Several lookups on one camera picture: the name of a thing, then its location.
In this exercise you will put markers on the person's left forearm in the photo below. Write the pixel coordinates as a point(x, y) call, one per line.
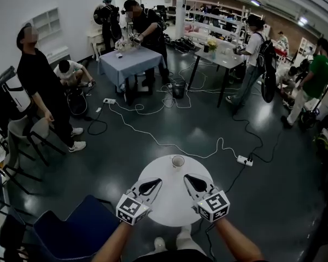
point(112, 244)

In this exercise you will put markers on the white cup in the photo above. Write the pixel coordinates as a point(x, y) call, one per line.
point(178, 161)

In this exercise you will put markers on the person's dark shirt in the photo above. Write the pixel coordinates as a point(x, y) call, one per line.
point(175, 256)

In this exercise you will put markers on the red covered table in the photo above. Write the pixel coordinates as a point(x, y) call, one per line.
point(280, 51)

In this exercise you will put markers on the table with blue-grey cloth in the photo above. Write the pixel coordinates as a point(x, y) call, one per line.
point(131, 64)

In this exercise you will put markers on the round white table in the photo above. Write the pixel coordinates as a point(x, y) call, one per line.
point(172, 190)

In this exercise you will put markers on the white wall shelf cabinet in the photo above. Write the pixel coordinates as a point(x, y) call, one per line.
point(45, 23)

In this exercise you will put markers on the idle hand-held gripper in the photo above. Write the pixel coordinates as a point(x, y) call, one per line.
point(91, 85)

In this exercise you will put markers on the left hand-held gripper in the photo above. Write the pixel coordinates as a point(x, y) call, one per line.
point(129, 207)

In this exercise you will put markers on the white and black backpack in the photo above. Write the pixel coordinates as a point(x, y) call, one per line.
point(16, 97)

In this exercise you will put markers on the yellow flower bouquet vase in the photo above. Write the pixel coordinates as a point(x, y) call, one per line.
point(212, 44)

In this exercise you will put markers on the white flower bouquet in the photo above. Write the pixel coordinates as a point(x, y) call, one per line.
point(123, 45)

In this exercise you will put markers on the white power strip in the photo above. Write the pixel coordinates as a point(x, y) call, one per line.
point(244, 160)
point(109, 101)

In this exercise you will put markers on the grey table with black legs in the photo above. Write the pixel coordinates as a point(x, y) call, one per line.
point(224, 60)

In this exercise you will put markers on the black frame square table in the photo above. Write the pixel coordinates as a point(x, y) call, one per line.
point(129, 91)

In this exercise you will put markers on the person's right forearm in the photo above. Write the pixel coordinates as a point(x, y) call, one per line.
point(235, 239)

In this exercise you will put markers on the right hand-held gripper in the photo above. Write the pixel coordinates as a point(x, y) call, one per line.
point(214, 203)

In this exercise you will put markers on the black bag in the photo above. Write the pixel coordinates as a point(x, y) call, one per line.
point(76, 102)

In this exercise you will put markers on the dark blue chair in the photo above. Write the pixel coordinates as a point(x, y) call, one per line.
point(71, 228)

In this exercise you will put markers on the grey chair with black legs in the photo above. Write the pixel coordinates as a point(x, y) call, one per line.
point(41, 128)
point(17, 135)

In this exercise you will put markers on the white storage shelving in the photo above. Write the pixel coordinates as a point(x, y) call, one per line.
point(207, 26)

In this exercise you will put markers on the black mesh wastebasket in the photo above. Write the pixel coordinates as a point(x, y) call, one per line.
point(178, 89)

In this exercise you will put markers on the green potted plant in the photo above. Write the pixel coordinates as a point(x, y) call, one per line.
point(322, 143)

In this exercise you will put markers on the person's left shoe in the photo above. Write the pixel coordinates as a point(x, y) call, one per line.
point(160, 244)

